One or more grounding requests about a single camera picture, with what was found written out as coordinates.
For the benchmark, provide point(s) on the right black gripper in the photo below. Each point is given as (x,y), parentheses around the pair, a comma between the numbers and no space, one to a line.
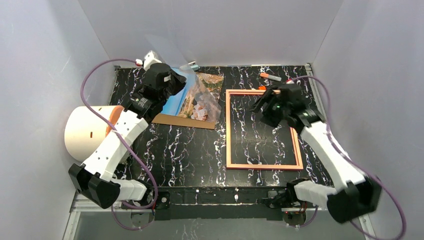
(269,104)

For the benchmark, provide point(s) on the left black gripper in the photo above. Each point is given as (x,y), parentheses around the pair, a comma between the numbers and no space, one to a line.
(173,84)

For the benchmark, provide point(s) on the brown cardboard backing board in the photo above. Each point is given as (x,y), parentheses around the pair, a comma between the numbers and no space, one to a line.
(182,122)

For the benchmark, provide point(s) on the landscape photo print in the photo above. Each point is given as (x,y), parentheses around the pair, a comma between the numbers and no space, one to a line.
(199,100)

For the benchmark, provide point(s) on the pink picture frame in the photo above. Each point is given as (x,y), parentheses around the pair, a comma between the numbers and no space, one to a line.
(253,145)

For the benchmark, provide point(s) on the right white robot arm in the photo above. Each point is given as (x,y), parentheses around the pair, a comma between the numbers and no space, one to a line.
(353,193)

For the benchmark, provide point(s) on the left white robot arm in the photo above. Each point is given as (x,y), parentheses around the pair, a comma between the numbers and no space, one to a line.
(93,178)

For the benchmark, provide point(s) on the orange grey marker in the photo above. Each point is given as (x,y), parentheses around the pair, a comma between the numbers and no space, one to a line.
(270,77)

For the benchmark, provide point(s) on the light blue stapler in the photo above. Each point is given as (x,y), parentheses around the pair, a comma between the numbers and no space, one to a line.
(191,66)

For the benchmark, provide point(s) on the white cylinder container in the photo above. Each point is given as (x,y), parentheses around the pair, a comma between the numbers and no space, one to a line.
(84,132)

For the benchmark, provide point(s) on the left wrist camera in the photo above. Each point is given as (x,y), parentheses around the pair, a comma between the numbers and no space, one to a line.
(149,59)

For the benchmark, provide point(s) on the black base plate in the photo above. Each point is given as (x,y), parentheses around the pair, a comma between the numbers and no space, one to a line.
(180,203)

